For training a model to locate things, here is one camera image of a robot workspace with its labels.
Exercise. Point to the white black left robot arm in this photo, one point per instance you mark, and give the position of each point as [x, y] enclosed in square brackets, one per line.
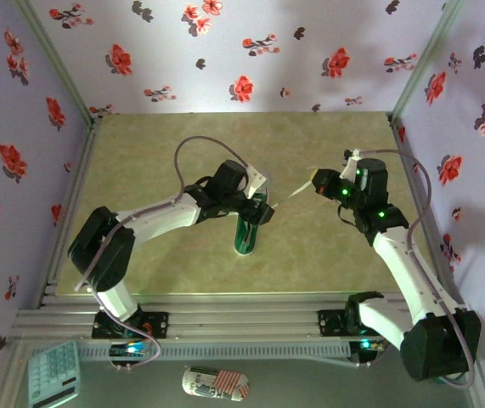
[157, 219]

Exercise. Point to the pale teal calculator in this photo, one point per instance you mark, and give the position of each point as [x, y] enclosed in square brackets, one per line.
[55, 374]

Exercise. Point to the white shoelace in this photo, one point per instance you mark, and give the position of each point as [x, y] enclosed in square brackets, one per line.
[295, 193]

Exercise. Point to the small controller circuit board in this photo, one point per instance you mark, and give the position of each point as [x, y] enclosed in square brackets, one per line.
[367, 346]
[129, 351]

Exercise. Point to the aluminium corner post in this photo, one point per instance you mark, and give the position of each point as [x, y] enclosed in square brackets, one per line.
[422, 64]
[60, 64]

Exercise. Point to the green canvas sneaker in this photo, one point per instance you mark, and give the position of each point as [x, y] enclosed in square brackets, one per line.
[246, 242]

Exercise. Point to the aluminium base frame rail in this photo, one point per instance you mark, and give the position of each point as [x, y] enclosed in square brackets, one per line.
[246, 319]

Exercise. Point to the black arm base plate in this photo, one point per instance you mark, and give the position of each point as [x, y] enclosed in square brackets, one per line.
[159, 325]
[331, 323]

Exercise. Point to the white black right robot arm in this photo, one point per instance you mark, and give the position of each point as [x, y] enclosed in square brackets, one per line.
[407, 272]

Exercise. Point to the aluminium side rail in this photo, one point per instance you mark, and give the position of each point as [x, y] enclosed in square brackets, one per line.
[87, 144]
[411, 170]

